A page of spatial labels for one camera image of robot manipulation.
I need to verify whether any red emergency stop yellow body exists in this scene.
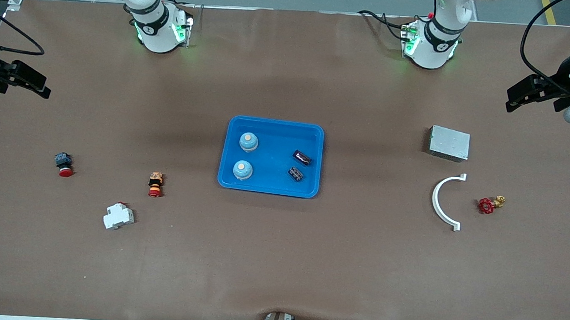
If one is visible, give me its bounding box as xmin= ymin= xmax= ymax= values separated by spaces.
xmin=147 ymin=172 xmax=165 ymax=199

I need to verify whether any red button grey body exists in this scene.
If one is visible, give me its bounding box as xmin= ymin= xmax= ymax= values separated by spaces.
xmin=53 ymin=151 xmax=76 ymax=178

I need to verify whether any black left base cable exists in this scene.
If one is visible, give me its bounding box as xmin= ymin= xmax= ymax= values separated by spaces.
xmin=356 ymin=9 xmax=417 ymax=44

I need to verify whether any white curved bracket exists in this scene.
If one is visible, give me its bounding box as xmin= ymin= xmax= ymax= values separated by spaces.
xmin=430 ymin=171 xmax=467 ymax=232

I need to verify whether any blue plastic tray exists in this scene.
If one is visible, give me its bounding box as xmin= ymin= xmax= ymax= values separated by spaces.
xmin=216 ymin=114 xmax=326 ymax=200

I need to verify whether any white circuit breaker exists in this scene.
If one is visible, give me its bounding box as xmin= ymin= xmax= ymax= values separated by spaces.
xmin=102 ymin=201 xmax=136 ymax=232

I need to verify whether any red handwheel brass valve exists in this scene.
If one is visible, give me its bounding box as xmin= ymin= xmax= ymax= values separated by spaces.
xmin=477 ymin=194 xmax=507 ymax=216

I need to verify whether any grey metal box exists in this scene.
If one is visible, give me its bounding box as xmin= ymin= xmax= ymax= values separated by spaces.
xmin=426 ymin=124 xmax=472 ymax=164

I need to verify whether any light blue dome bell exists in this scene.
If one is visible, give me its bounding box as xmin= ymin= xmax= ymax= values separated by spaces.
xmin=238 ymin=131 xmax=260 ymax=154
xmin=232 ymin=159 xmax=254 ymax=182

